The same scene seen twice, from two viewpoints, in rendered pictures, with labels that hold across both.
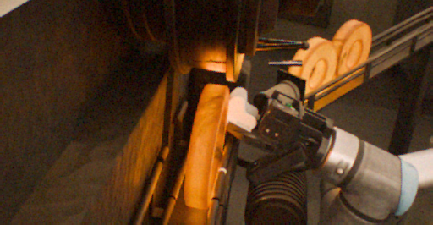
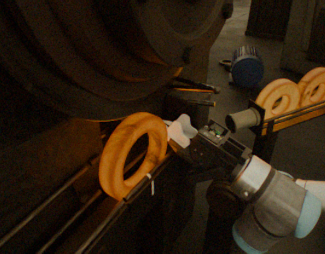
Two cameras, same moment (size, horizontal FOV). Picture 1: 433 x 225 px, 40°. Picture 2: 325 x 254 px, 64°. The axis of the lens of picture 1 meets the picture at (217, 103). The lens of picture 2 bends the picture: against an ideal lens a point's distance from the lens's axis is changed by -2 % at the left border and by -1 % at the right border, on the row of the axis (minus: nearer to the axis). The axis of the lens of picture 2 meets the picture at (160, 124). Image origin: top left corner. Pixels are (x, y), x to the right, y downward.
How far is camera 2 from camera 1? 0.50 m
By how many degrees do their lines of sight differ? 27
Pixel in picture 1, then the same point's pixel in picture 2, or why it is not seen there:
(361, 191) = (264, 211)
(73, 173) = not seen: outside the picture
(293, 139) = (217, 159)
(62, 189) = not seen: outside the picture
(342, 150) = (250, 178)
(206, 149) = (109, 165)
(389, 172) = (289, 204)
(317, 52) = (279, 89)
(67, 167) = not seen: outside the picture
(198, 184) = (107, 188)
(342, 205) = (251, 215)
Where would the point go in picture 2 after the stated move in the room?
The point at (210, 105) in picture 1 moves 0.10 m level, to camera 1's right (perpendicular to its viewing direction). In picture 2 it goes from (121, 131) to (171, 148)
